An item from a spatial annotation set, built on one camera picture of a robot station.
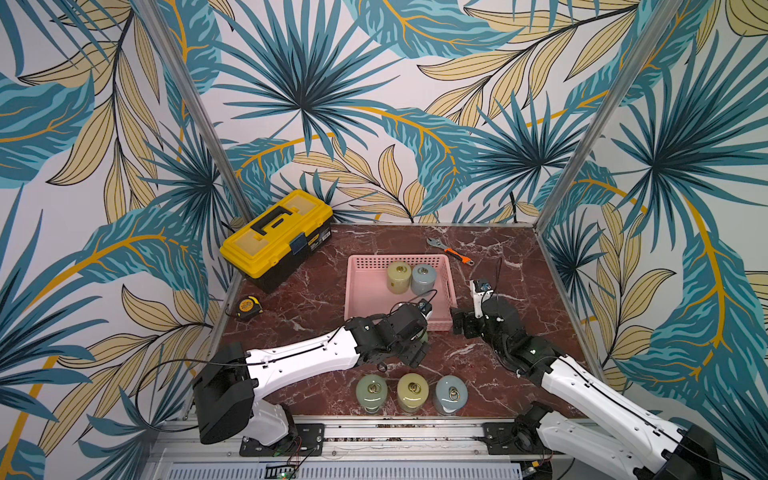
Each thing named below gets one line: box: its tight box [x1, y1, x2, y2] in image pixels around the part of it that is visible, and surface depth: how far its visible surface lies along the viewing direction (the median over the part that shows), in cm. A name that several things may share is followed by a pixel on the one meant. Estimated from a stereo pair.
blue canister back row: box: [411, 264, 436, 297], surface depth 97 cm
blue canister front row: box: [434, 375, 469, 416], surface depth 75 cm
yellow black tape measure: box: [236, 296, 263, 320], surface depth 95 cm
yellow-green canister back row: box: [386, 261, 412, 295], surface depth 98 cm
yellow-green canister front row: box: [397, 373, 430, 414], surface depth 75 cm
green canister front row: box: [356, 374, 388, 415], surface depth 75 cm
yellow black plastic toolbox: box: [220, 190, 333, 293], surface depth 96 cm
